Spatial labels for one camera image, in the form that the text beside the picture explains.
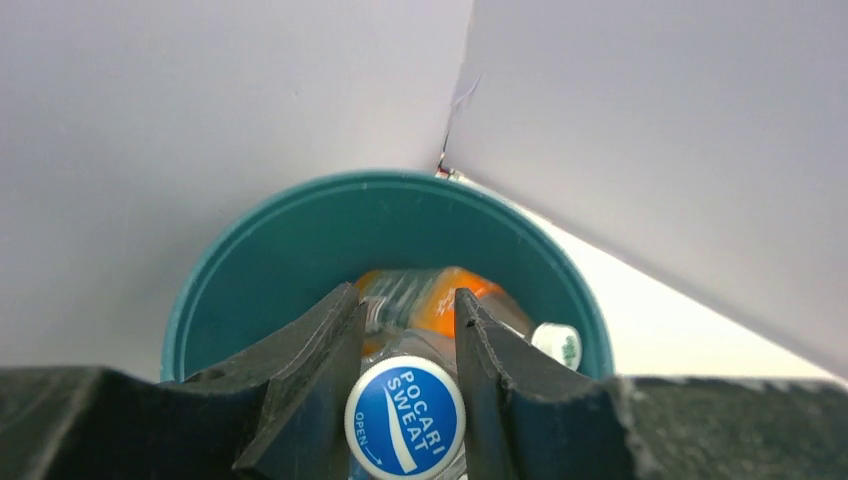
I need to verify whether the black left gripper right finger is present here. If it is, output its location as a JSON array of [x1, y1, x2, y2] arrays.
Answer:
[[455, 289, 847, 479]]

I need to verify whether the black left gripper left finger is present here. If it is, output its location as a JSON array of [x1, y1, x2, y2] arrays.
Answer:
[[1, 283, 366, 479]]

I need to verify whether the clear bottle blue cap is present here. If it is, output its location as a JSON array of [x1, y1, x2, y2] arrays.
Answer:
[[344, 329, 467, 479]]

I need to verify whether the large orange label bottle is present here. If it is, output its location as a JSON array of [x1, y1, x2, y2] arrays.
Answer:
[[355, 266, 583, 370]]

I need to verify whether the teal plastic bin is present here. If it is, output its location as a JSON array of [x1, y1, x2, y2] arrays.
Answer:
[[160, 171, 615, 382]]

